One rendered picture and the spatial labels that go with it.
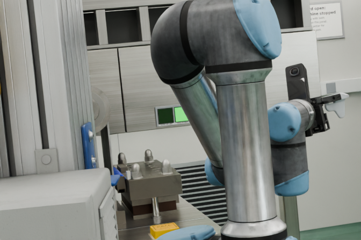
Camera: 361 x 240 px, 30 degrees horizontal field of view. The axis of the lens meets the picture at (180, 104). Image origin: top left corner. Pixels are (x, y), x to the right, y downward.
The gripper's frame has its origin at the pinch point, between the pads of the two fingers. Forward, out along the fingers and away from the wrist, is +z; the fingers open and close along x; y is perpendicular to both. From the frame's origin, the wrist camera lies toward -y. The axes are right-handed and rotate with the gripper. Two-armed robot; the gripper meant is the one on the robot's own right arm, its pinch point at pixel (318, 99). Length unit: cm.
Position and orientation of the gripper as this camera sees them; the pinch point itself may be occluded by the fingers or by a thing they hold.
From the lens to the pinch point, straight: 171.3
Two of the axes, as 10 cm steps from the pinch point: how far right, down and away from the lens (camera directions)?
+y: 2.2, 9.8, -0.1
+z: 4.3, -0.9, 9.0
